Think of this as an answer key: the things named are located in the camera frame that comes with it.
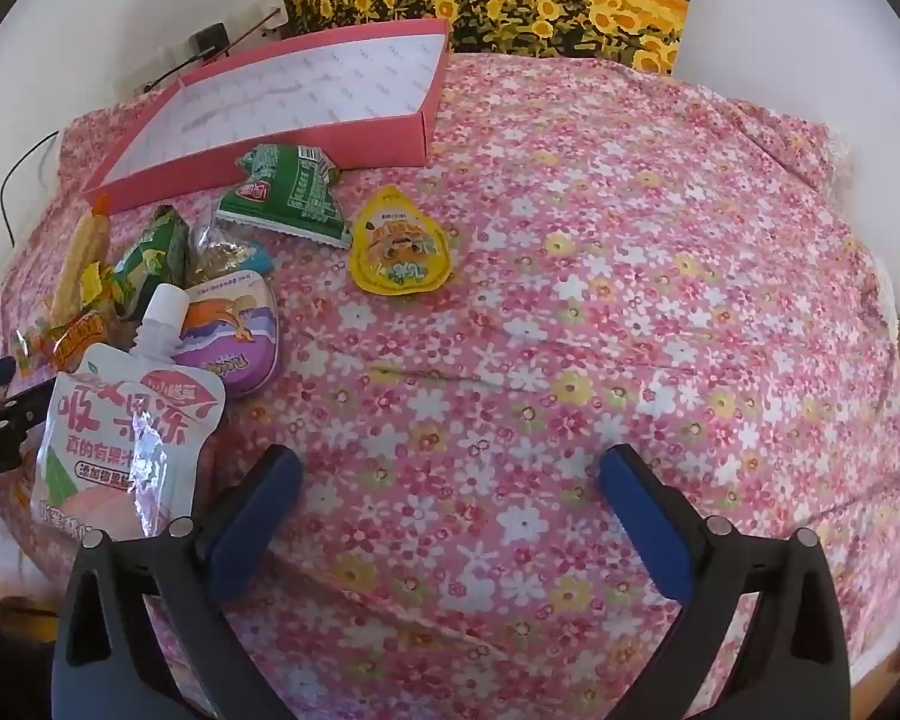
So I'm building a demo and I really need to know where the orange striped clear snack packet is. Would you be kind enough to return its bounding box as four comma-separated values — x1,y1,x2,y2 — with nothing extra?
11,311,113,377

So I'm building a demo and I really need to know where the white wall socket strip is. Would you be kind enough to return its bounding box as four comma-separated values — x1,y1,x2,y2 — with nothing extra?
112,4,286,98

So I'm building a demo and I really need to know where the black charger plug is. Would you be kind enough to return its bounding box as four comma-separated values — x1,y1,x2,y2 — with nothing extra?
187,25,230,61

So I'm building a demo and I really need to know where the clear biscuit bag blue trim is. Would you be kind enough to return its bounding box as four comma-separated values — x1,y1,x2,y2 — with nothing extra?
187,221,275,290

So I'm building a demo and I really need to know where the yellow jelly cup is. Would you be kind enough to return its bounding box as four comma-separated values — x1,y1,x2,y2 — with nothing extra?
349,185,451,295

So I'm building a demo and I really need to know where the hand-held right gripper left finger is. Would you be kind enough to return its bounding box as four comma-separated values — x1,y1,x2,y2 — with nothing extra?
51,444,305,720

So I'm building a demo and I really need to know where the small yellow candy packet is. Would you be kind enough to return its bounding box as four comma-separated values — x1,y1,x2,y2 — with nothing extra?
82,262,119,308

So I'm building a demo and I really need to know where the sunflower field painting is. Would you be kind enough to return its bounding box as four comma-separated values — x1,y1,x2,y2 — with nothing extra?
270,0,702,76

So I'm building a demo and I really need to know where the long orange cracker packet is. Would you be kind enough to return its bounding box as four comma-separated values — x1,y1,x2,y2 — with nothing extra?
49,195,113,323

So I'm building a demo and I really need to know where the light green snack packet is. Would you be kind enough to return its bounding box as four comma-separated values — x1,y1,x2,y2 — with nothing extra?
216,144,353,248

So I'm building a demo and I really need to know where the purple candy tin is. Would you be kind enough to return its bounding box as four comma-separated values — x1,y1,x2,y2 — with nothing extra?
169,270,282,397

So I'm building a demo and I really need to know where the pink floral cloth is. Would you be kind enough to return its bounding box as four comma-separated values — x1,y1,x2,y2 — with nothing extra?
0,52,900,706

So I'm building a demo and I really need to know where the dark green snack packet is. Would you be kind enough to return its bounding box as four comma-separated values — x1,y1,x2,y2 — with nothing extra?
112,206,190,316

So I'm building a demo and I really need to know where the pink white jelly pouch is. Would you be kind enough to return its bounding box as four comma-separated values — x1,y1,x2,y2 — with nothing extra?
30,283,227,556

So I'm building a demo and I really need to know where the black cable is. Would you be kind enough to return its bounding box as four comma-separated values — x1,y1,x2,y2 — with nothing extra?
0,131,61,245

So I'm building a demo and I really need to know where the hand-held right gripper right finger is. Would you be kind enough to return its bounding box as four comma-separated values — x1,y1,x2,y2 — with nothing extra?
598,444,852,720

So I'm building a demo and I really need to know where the pink cardboard box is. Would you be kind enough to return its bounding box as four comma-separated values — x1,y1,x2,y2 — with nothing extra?
82,17,451,212

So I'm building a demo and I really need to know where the thin red rod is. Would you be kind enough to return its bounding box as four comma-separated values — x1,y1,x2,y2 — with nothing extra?
139,7,282,95

